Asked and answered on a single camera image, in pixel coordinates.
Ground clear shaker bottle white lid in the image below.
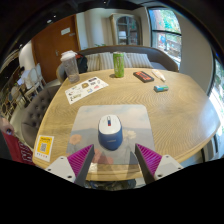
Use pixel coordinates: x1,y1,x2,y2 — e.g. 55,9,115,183
60,50,81,84

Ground group of white chairs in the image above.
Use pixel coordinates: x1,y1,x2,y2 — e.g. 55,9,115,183
14,63,48,101

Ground large black-framed window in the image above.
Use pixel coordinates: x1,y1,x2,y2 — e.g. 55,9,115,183
147,7,183,69

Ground grey curved sofa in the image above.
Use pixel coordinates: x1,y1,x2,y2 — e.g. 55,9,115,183
55,45,180,83

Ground grey tufted armchair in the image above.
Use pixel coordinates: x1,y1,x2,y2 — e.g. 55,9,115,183
20,84,63,149

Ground person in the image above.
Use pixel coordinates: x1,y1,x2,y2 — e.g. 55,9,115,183
0,116,35,166

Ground white tube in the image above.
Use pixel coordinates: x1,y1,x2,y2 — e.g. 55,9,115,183
151,68,167,83

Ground yellow code sticker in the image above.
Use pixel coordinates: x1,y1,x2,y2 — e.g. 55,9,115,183
34,134,55,163

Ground glass door cabinet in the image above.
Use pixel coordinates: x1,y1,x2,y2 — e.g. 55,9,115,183
109,13,143,47

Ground black and red backpack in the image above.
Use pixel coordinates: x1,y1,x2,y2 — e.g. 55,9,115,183
75,54,89,75

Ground small teal packet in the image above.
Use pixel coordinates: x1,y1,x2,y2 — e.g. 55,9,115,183
153,84,170,93

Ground black and red flat box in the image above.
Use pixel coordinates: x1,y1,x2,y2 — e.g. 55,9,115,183
132,70,155,84

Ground brown wooden door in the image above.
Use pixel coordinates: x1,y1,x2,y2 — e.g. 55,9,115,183
31,14,81,84

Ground white cartoon sticker sheet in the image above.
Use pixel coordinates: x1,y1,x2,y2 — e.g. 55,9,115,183
64,76,110,106

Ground white and blue computer mouse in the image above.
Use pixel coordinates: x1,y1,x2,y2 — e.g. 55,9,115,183
97,114,124,152

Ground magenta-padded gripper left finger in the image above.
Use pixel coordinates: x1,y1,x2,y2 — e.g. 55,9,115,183
44,143,95,188

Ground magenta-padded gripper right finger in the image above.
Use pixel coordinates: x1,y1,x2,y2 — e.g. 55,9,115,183
134,143,184,185

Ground striped cushion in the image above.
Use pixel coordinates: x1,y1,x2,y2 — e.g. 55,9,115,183
123,52,154,70
99,51,116,70
84,53,103,72

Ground white door sign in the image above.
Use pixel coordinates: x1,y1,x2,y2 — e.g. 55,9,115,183
60,27,72,36

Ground green drink can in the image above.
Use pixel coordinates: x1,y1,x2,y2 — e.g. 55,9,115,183
112,50,126,79

